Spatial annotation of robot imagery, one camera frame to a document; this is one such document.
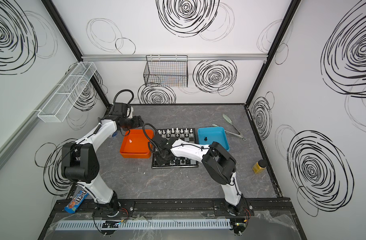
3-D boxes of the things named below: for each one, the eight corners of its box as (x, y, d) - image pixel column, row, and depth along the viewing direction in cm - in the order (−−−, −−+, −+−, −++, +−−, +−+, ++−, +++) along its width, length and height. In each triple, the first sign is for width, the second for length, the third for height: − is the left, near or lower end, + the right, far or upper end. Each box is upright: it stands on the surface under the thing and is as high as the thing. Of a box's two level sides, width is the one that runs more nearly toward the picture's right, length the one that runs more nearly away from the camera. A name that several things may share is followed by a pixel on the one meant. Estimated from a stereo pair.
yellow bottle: (253, 173, 87) (259, 167, 80) (250, 165, 91) (256, 159, 83) (261, 173, 87) (268, 167, 80) (258, 165, 91) (265, 159, 83)
